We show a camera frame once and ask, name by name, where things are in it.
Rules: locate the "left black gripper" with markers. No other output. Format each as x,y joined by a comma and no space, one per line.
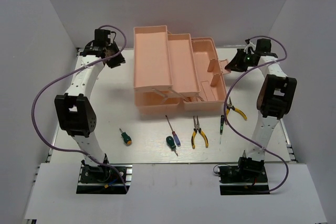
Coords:
119,59

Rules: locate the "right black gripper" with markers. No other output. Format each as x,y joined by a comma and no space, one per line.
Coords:
235,64

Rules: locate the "small yellow pliers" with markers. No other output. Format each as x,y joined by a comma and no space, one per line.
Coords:
230,107

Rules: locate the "black green precision screwdriver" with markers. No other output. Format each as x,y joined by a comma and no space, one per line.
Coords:
222,121

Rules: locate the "pink plastic toolbox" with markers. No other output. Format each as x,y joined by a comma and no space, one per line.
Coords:
176,72

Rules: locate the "yellow long nose pliers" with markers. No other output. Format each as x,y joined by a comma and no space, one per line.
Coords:
198,130

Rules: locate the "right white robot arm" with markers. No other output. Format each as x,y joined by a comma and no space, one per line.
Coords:
274,100

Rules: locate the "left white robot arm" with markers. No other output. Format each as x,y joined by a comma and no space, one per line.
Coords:
75,113

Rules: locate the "stubby green orange screwdriver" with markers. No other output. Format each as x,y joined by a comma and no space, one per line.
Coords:
126,138

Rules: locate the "stubby green grey screwdriver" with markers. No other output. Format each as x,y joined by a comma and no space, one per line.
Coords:
170,142

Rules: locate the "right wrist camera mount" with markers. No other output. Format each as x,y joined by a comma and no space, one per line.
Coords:
250,47

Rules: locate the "blue red handled screwdriver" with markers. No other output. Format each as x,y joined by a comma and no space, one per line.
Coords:
175,137

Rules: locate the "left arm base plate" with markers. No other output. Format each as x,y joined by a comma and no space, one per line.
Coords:
104,181

